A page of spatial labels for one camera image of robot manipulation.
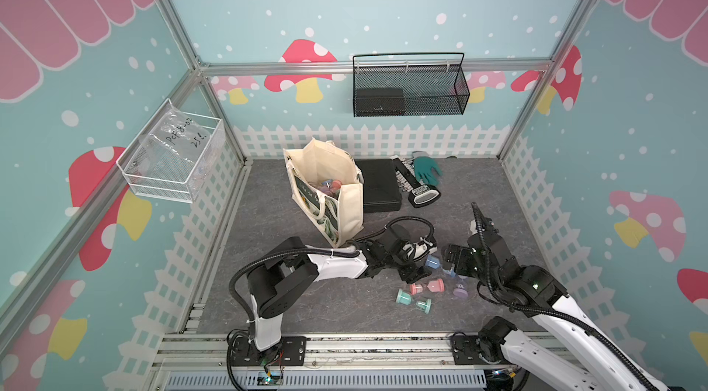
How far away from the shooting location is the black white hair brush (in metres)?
1.08

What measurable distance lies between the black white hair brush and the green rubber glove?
0.02m

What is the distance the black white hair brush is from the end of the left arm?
32 centimetres

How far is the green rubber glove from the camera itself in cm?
112

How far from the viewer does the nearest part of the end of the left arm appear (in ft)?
2.27

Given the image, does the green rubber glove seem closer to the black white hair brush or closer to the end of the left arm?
the black white hair brush

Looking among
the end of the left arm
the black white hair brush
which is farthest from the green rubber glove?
the end of the left arm

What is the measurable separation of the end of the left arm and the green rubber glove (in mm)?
405
